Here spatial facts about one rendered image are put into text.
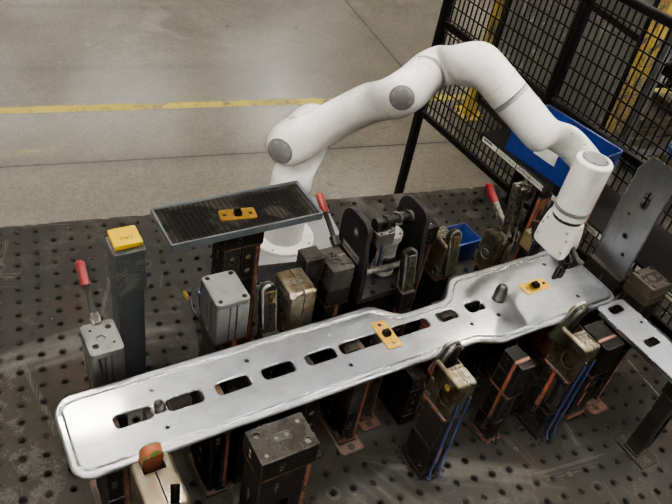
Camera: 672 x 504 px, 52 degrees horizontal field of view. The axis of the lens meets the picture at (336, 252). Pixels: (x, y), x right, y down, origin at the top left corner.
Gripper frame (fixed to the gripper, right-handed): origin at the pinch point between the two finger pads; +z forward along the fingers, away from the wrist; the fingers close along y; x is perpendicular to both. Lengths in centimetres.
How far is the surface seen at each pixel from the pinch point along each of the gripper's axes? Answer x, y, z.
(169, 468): -103, 17, 3
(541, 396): -7.7, 20.6, 25.4
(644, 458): 16, 42, 37
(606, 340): 6.7, 20.8, 9.8
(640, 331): 15.6, 22.9, 7.7
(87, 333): -108, -18, 3
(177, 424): -97, 5, 9
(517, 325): -14.0, 9.5, 8.1
